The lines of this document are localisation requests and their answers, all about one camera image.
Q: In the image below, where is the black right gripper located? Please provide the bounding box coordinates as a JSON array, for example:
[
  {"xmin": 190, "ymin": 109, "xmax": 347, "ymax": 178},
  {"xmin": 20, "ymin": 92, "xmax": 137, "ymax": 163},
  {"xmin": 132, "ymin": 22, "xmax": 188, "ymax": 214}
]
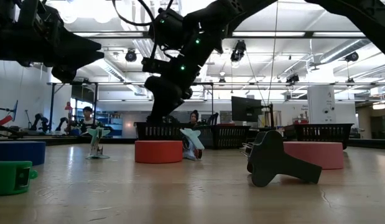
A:
[{"xmin": 144, "ymin": 72, "xmax": 195, "ymax": 124}]

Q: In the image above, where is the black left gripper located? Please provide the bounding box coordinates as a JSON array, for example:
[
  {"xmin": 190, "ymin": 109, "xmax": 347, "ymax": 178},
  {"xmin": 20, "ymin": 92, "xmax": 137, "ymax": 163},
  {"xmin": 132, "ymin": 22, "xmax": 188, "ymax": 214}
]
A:
[{"xmin": 0, "ymin": 0, "xmax": 105, "ymax": 83}]

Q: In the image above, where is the red tape roll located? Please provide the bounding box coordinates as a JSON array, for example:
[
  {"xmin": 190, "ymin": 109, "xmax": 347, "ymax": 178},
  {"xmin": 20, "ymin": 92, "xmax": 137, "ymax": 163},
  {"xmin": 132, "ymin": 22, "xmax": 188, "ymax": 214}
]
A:
[{"xmin": 134, "ymin": 139, "xmax": 184, "ymax": 164}]

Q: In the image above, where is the pink tape roll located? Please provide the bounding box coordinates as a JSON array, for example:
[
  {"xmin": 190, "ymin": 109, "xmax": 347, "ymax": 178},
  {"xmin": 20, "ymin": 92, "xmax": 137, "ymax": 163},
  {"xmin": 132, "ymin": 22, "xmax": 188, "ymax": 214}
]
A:
[{"xmin": 283, "ymin": 141, "xmax": 345, "ymax": 170}]

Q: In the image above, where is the blue tape roll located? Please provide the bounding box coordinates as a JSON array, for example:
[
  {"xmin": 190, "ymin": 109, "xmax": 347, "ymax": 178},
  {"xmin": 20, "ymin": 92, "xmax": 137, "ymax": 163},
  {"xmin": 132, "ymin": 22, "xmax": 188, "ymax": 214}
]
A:
[{"xmin": 0, "ymin": 141, "xmax": 47, "ymax": 166}]

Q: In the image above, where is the person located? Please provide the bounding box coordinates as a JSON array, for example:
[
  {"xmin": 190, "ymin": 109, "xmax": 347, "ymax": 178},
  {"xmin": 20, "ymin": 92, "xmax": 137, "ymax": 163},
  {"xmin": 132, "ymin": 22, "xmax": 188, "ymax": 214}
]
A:
[
  {"xmin": 188, "ymin": 109, "xmax": 200, "ymax": 125},
  {"xmin": 79, "ymin": 106, "xmax": 101, "ymax": 134}
]

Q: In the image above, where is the black slotted plastic basket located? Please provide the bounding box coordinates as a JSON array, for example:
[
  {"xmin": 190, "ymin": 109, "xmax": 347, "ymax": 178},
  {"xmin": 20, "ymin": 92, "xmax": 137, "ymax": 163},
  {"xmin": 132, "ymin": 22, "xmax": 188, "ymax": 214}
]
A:
[
  {"xmin": 292, "ymin": 123, "xmax": 355, "ymax": 151},
  {"xmin": 195, "ymin": 124, "xmax": 251, "ymax": 151},
  {"xmin": 134, "ymin": 121, "xmax": 193, "ymax": 142}
]

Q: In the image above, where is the black ceiling spotlight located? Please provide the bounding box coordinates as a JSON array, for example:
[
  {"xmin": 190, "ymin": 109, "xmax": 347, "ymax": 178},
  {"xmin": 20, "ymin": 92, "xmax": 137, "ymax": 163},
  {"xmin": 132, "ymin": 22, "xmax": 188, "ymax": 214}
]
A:
[
  {"xmin": 285, "ymin": 73, "xmax": 300, "ymax": 85},
  {"xmin": 345, "ymin": 51, "xmax": 360, "ymax": 63},
  {"xmin": 230, "ymin": 39, "xmax": 247, "ymax": 63},
  {"xmin": 124, "ymin": 48, "xmax": 138, "ymax": 63}
]

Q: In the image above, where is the black background monitor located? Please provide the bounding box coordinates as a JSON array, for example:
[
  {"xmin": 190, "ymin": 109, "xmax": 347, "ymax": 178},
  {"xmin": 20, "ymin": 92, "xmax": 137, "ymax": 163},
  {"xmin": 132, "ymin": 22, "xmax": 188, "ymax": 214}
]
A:
[{"xmin": 231, "ymin": 95, "xmax": 262, "ymax": 123}]

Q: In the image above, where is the red and blue background equipment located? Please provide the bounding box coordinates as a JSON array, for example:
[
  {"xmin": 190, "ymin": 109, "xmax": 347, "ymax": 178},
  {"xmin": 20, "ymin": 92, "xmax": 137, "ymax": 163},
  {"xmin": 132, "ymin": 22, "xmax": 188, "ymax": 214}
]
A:
[{"xmin": 0, "ymin": 99, "xmax": 19, "ymax": 127}]

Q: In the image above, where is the white pillar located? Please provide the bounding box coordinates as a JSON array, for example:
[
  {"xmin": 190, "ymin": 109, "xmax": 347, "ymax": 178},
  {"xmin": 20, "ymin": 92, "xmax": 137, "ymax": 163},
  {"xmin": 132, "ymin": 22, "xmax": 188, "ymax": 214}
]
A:
[{"xmin": 307, "ymin": 85, "xmax": 337, "ymax": 125}]

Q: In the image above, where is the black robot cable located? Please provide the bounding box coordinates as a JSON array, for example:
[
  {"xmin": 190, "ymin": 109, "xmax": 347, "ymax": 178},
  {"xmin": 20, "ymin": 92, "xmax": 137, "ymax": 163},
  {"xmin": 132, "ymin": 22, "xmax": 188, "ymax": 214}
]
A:
[{"xmin": 111, "ymin": 0, "xmax": 156, "ymax": 27}]

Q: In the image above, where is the silver ventilation duct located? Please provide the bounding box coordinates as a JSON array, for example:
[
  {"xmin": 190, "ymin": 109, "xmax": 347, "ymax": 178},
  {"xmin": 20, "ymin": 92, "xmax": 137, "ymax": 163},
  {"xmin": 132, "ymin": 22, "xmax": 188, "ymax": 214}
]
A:
[{"xmin": 318, "ymin": 37, "xmax": 373, "ymax": 65}]

